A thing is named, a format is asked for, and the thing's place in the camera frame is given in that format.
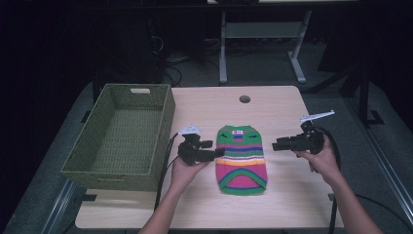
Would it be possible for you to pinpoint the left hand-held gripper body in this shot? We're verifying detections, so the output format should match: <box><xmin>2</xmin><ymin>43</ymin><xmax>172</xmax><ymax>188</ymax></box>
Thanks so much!
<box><xmin>176</xmin><ymin>123</ymin><xmax>207</xmax><ymax>166</ymax></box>

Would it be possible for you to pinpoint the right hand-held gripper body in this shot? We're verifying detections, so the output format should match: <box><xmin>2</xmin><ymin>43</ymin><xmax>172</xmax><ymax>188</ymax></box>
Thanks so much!
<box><xmin>289</xmin><ymin>109</ymin><xmax>336</xmax><ymax>156</ymax></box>

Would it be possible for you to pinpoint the green striped knit pet sweater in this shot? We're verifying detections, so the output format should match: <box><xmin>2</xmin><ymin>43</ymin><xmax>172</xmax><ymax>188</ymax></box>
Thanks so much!
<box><xmin>215</xmin><ymin>124</ymin><xmax>269</xmax><ymax>197</ymax></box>

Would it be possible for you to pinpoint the green woven basket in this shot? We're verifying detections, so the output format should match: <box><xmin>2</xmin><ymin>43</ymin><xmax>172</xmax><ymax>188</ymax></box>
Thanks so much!
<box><xmin>59</xmin><ymin>83</ymin><xmax>176</xmax><ymax>192</ymax></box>

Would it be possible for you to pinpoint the person's left hand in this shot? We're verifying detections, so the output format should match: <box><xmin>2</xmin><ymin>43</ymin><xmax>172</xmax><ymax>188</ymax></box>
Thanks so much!
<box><xmin>169</xmin><ymin>155</ymin><xmax>211</xmax><ymax>193</ymax></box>

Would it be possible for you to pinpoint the person's right hand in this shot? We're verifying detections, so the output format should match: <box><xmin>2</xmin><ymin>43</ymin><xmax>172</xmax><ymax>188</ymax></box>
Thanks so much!
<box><xmin>294</xmin><ymin>134</ymin><xmax>343</xmax><ymax>183</ymax></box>

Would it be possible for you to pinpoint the black metal stand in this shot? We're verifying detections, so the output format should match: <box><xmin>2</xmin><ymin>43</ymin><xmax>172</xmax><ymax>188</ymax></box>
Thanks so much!
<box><xmin>337</xmin><ymin>62</ymin><xmax>386</xmax><ymax>128</ymax></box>

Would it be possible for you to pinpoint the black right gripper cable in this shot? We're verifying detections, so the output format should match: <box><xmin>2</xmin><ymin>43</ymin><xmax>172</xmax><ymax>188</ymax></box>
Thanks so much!
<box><xmin>316</xmin><ymin>125</ymin><xmax>343</xmax><ymax>234</ymax></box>

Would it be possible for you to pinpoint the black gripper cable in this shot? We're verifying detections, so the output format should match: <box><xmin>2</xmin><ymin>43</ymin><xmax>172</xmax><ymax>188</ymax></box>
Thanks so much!
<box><xmin>316</xmin><ymin>125</ymin><xmax>343</xmax><ymax>234</ymax></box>
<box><xmin>154</xmin><ymin>131</ymin><xmax>181</xmax><ymax>212</ymax></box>

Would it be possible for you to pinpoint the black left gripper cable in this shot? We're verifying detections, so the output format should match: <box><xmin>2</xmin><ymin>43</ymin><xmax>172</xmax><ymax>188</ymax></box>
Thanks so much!
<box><xmin>154</xmin><ymin>131</ymin><xmax>181</xmax><ymax>212</ymax></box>

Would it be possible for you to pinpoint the grey metal floor rail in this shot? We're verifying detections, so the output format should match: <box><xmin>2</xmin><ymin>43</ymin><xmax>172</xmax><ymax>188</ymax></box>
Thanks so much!
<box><xmin>342</xmin><ymin>96</ymin><xmax>413</xmax><ymax>227</ymax></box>
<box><xmin>40</xmin><ymin>177</ymin><xmax>81</xmax><ymax>234</ymax></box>

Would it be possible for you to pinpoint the tangle of black cables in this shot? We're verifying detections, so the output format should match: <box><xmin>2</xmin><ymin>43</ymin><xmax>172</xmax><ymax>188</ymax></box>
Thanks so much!
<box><xmin>147</xmin><ymin>32</ymin><xmax>222</xmax><ymax>88</ymax></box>

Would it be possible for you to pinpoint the white metal table frame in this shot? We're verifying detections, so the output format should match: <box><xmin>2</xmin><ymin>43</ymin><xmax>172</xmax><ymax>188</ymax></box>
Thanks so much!
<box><xmin>218</xmin><ymin>9</ymin><xmax>314</xmax><ymax>85</ymax></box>

